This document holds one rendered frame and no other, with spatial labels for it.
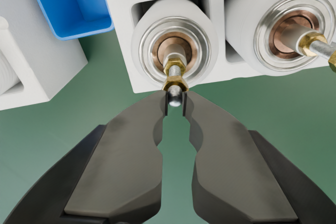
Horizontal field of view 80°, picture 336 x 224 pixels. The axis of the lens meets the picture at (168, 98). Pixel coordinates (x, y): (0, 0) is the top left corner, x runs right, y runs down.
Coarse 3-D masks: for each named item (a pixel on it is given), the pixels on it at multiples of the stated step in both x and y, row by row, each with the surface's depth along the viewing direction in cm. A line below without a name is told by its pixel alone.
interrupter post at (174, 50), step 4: (172, 44) 20; (176, 44) 20; (168, 48) 20; (172, 48) 19; (176, 48) 19; (180, 48) 20; (164, 52) 20; (168, 52) 19; (172, 52) 18; (176, 52) 18; (180, 52) 19; (184, 52) 20; (164, 56) 19; (168, 56) 18; (172, 56) 18; (176, 56) 18; (180, 56) 18; (184, 56) 19; (164, 60) 18; (184, 60) 18; (164, 64) 19
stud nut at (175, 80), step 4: (168, 76) 14; (172, 76) 14; (176, 76) 14; (180, 76) 14; (168, 80) 14; (172, 80) 14; (176, 80) 14; (180, 80) 14; (184, 80) 15; (164, 84) 14; (168, 84) 14; (172, 84) 14; (176, 84) 14; (180, 84) 14; (184, 84) 14; (164, 88) 14; (184, 88) 14; (188, 88) 14
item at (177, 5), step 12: (156, 0) 32; (168, 0) 23; (180, 0) 23; (156, 12) 20; (168, 12) 19; (180, 12) 19; (192, 12) 19; (144, 24) 20; (204, 24) 20; (132, 36) 21; (216, 36) 21; (132, 48) 21; (216, 48) 21; (132, 60) 23; (144, 72) 22; (204, 72) 22; (156, 84) 23; (192, 84) 23
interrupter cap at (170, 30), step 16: (176, 16) 19; (144, 32) 20; (160, 32) 20; (176, 32) 20; (192, 32) 20; (144, 48) 21; (160, 48) 21; (192, 48) 21; (208, 48) 20; (144, 64) 22; (160, 64) 22; (192, 64) 22; (160, 80) 23; (192, 80) 22
